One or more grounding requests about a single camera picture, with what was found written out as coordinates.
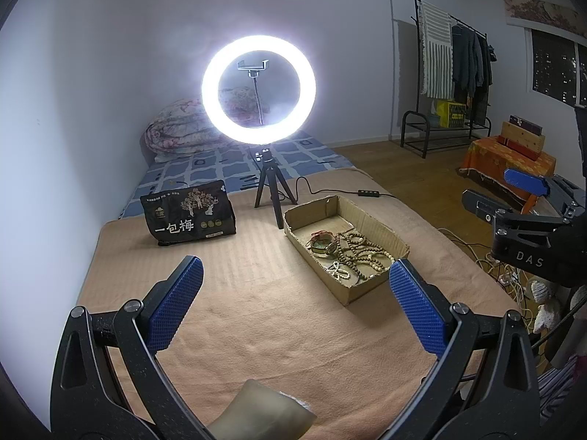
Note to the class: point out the black printed snack bag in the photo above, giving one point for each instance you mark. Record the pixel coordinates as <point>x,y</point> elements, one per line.
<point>188,215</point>

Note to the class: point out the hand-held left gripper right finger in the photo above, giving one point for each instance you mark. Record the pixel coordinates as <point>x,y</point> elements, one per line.
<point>417,305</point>

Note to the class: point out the light wooden box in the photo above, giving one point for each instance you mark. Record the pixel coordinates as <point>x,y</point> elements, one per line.
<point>520,140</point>

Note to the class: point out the striped grey clothing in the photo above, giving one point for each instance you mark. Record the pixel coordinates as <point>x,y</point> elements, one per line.
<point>564,394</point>

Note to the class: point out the dark flat box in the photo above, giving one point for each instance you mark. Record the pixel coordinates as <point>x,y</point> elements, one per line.
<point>527,123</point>

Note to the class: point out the dark hanging clothes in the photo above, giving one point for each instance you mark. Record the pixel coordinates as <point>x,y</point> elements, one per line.
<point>472,64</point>

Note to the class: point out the orange cloth covered table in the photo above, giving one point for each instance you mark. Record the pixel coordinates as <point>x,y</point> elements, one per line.
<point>495,165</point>

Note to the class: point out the white striped hanging cloth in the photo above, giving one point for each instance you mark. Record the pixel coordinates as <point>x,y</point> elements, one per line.
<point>435,50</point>

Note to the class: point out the yellow box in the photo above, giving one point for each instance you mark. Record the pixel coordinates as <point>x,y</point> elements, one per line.
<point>450,113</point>

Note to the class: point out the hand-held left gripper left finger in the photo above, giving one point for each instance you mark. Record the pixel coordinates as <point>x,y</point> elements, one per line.
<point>176,300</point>

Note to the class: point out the black clothes rack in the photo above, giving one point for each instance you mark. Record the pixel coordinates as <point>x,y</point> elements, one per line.
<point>415,121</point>

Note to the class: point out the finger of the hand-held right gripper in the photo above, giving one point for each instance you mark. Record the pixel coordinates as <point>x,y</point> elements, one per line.
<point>481,206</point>
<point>527,181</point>

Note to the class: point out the person's right hand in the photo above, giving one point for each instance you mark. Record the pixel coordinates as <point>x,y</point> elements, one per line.
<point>545,316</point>

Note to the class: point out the cardboard box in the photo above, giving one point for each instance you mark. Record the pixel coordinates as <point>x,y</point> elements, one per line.
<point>367,227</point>

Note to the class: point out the window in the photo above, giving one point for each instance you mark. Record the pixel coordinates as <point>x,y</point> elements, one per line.
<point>555,64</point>

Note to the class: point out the black mini tripod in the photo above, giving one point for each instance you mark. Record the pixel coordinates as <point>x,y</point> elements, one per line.
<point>274,188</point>

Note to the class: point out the phone holder clamp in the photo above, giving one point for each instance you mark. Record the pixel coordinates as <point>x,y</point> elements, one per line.
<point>251,66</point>

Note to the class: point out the translucent beige plastic object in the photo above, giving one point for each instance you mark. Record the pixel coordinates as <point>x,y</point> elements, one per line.
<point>257,412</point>

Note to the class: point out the wall poster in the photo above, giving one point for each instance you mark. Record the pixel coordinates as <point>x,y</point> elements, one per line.
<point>541,11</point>

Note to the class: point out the floral quilt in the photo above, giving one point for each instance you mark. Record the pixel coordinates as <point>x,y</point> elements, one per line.
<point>179,128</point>

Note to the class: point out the blue patterned bed sheet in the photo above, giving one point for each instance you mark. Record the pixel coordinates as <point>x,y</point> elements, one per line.
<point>215,169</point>

